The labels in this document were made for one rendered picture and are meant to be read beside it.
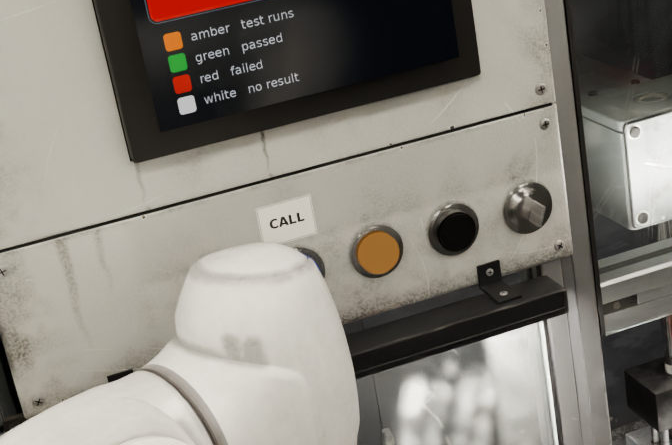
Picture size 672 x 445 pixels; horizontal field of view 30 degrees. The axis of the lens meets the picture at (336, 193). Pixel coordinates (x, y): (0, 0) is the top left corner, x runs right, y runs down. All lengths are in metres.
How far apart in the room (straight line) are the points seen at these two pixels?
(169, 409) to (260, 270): 0.10
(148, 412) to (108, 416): 0.02
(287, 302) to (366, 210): 0.17
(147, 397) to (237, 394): 0.05
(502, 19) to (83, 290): 0.34
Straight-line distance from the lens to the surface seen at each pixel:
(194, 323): 0.75
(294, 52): 0.82
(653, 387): 1.32
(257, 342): 0.74
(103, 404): 0.71
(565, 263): 0.98
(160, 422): 0.70
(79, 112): 0.82
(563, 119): 0.95
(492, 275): 0.94
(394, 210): 0.90
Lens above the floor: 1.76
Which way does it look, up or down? 19 degrees down
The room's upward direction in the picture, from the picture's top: 10 degrees counter-clockwise
